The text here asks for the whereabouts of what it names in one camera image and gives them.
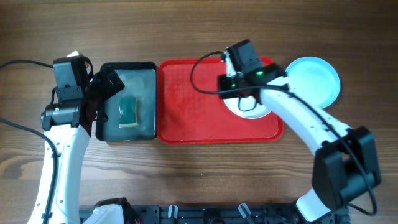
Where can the yellow green sponge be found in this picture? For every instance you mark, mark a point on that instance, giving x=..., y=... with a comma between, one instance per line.
x=128, y=112

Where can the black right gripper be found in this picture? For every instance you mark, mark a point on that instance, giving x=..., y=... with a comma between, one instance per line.
x=226, y=86

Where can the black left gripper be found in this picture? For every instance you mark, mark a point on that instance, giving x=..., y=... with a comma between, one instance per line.
x=109, y=83

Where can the black water tray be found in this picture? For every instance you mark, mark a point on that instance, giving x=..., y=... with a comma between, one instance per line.
x=140, y=82

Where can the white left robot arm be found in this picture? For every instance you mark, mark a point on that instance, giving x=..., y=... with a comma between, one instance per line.
x=67, y=131

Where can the red plastic tray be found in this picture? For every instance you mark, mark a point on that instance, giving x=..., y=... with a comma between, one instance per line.
x=185, y=116

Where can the white plate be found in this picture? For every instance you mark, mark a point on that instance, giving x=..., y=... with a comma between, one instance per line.
x=247, y=108

